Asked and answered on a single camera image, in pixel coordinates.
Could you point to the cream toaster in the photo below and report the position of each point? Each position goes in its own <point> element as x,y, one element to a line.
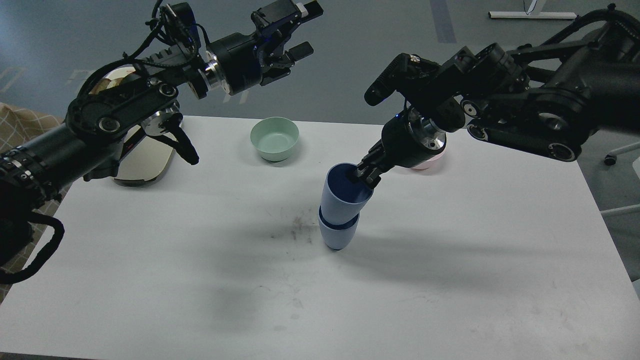
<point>140,159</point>

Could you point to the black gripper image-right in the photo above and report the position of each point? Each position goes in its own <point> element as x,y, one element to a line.
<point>407,139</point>

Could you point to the green bowl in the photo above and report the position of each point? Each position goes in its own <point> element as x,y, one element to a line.
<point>275,139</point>

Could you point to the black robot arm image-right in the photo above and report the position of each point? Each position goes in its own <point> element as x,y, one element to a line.
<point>545,100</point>

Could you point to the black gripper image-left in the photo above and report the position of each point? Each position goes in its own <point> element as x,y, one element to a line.
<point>237,54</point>

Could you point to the blue cup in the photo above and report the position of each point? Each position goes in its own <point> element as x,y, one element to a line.
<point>337,237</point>
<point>343,194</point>

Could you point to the white desk foot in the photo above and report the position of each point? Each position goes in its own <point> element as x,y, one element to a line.
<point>533,11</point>

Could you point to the pink bowl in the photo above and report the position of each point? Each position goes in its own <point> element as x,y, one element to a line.
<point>431,162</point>

